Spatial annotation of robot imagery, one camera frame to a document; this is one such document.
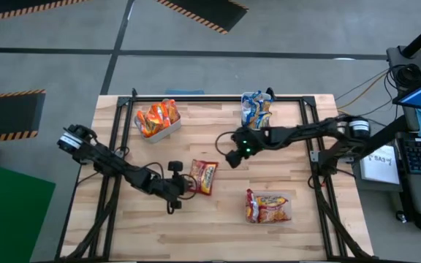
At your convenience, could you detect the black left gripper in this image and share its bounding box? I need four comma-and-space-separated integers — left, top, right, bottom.
163, 159, 197, 216

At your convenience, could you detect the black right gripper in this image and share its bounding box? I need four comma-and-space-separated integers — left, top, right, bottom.
225, 127, 269, 169

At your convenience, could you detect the white plastic storage bin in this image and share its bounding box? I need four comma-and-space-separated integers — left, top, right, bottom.
240, 91, 273, 132
133, 97, 183, 145

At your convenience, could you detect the clear plastic storage bin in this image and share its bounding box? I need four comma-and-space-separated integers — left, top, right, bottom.
244, 188, 294, 226

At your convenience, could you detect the blue tape strip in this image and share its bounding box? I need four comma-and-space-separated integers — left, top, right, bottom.
164, 88, 205, 96

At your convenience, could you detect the white sheet with writing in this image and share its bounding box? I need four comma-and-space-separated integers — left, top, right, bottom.
359, 144, 401, 186

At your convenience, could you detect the black diagonal support beam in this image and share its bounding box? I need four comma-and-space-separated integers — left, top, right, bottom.
354, 115, 411, 161

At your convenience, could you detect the green floor mat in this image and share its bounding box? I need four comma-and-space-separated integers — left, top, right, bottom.
0, 159, 57, 263

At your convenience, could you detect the grey equipment box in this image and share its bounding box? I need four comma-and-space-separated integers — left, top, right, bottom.
384, 43, 421, 94

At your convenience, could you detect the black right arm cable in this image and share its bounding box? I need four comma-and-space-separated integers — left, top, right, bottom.
214, 130, 237, 158

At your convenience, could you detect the black metal table frame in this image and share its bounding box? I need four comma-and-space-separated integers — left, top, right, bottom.
55, 86, 374, 262

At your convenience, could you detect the silver metal bracket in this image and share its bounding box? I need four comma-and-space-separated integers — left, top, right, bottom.
308, 148, 322, 164

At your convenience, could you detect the orange floor cable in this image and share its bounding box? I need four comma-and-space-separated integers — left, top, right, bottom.
336, 69, 392, 111

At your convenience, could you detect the coiled black cable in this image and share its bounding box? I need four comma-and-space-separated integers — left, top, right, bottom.
392, 62, 421, 88

